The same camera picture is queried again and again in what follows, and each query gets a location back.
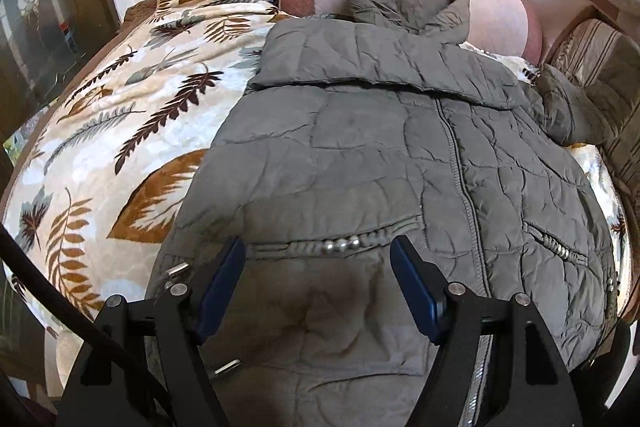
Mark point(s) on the small striped cushion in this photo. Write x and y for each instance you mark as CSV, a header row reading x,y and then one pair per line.
x,y
585,47

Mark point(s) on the brown glass door cabinet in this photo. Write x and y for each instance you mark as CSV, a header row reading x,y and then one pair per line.
x,y
45,7

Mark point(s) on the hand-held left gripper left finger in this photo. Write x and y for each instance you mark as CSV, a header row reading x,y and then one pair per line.
x,y
220,288

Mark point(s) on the leaf print blanket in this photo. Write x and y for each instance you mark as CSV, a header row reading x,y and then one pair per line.
x,y
125,107

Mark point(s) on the grey quilted hooded jacket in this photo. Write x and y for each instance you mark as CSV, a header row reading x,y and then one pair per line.
x,y
350,147

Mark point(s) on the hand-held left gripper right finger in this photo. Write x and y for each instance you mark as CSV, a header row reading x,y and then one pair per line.
x,y
415,292

